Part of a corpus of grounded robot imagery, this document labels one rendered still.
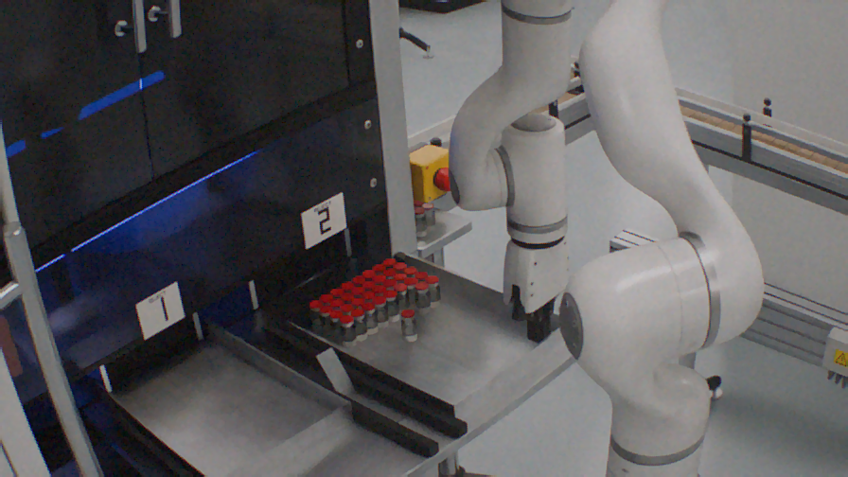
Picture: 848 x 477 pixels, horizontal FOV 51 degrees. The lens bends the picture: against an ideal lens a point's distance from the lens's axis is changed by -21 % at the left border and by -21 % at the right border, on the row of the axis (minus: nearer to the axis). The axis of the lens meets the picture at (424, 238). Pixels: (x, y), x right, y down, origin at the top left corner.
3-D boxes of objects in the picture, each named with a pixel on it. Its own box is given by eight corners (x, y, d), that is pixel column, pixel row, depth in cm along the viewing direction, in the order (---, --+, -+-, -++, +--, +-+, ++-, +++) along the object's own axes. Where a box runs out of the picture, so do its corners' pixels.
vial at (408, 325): (399, 339, 163) (397, 315, 161) (410, 333, 164) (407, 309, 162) (410, 344, 161) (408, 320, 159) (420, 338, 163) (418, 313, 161)
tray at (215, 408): (99, 398, 150) (94, 380, 149) (210, 335, 167) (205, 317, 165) (220, 500, 129) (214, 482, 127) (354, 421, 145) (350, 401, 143)
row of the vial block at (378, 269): (309, 329, 167) (306, 304, 164) (392, 282, 178) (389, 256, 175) (319, 334, 165) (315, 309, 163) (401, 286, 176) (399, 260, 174)
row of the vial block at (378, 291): (329, 339, 164) (325, 313, 162) (412, 291, 175) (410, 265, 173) (339, 344, 162) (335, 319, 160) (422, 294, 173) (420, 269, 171)
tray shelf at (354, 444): (82, 419, 148) (79, 410, 147) (380, 250, 191) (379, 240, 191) (263, 573, 118) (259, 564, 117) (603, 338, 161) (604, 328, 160)
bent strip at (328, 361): (321, 388, 153) (315, 355, 150) (336, 379, 154) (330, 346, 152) (390, 427, 144) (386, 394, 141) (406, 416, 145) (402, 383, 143)
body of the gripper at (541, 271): (538, 204, 152) (540, 274, 158) (491, 233, 146) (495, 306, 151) (580, 220, 147) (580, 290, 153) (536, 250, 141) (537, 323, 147)
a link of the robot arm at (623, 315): (720, 444, 106) (749, 261, 95) (575, 495, 103) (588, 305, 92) (683, 390, 117) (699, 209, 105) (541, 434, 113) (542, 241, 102)
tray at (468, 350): (290, 340, 164) (286, 321, 163) (408, 272, 180) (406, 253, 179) (455, 424, 143) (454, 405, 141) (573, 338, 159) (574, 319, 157)
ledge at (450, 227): (364, 236, 197) (363, 226, 196) (415, 208, 205) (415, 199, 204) (422, 258, 188) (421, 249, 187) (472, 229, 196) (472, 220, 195)
